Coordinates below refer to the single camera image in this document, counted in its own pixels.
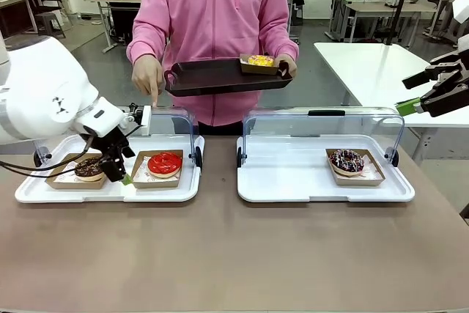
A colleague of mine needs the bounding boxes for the grey stool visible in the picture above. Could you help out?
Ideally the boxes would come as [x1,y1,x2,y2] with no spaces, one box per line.
[34,12,67,40]

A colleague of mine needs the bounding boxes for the pink sleeved right forearm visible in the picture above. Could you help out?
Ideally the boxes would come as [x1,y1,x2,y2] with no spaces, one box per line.
[126,8,173,70]

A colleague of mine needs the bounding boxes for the person's right hand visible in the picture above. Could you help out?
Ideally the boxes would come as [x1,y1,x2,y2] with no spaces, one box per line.
[131,56,165,108]

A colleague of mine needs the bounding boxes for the person's left hand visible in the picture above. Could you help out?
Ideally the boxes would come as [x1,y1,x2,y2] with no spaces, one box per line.
[273,54,298,80]

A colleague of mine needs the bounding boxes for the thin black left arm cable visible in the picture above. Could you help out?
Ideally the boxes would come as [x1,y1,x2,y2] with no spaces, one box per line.
[0,133,108,179]

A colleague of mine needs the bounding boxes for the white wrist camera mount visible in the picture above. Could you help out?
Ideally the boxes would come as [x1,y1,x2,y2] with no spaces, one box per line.
[125,103,152,136]
[451,0,469,25]

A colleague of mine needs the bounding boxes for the chocolate sprinkle donut in box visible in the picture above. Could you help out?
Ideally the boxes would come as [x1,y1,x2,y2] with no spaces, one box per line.
[325,148,387,187]

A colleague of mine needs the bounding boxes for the clear plastic display lid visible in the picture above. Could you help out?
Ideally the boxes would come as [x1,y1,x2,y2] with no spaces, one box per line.
[34,105,204,173]
[236,106,405,169]

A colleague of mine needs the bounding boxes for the red glazed donut in box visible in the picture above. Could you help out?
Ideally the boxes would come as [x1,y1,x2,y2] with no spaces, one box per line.
[130,150,185,190]

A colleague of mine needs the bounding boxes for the pink sleeved left forearm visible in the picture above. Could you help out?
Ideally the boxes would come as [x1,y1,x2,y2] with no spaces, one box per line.
[256,8,300,70]

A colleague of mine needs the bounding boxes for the black trousers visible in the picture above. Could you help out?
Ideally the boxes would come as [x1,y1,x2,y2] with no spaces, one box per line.
[197,119,245,137]

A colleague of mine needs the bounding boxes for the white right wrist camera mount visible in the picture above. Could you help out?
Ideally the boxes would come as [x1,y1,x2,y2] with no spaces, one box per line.
[451,0,469,25]

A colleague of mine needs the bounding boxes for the chocolate donut with sprinkles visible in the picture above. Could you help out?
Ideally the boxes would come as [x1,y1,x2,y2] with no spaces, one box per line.
[73,156,106,183]

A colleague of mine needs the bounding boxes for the black serving tray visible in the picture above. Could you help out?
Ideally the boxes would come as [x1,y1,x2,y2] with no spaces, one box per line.
[163,57,295,98]

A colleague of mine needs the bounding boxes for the black camera stand pole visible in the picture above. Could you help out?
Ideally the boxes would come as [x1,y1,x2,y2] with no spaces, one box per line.
[383,0,419,46]

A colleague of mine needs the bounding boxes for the dark donut with white drizzle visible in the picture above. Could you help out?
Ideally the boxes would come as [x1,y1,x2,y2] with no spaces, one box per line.
[328,148,365,177]

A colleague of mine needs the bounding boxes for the pink hoodie torso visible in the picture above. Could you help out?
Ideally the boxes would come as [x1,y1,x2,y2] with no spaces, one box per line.
[126,0,300,127]

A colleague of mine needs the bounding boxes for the large white table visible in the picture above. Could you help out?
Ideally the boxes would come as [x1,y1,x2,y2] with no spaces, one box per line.
[314,41,469,162]

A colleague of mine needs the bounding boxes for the yellow sprinkled donut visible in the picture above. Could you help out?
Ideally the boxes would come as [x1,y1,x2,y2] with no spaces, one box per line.
[246,54,275,67]

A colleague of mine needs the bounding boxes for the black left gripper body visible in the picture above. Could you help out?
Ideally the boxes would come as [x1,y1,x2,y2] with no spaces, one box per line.
[81,125,130,163]

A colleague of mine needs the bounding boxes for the grey lab table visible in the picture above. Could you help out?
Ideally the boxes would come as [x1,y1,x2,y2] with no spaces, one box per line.
[341,0,437,45]

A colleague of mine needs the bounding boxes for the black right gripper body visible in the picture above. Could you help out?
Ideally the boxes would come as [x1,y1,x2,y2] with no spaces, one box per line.
[420,66,469,118]

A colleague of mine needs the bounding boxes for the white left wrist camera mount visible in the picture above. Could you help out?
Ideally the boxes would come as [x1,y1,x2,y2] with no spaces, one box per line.
[125,103,152,136]

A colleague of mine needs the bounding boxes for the white plastic display tray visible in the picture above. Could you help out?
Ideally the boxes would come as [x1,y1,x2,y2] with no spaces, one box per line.
[14,134,205,205]
[236,133,416,204]

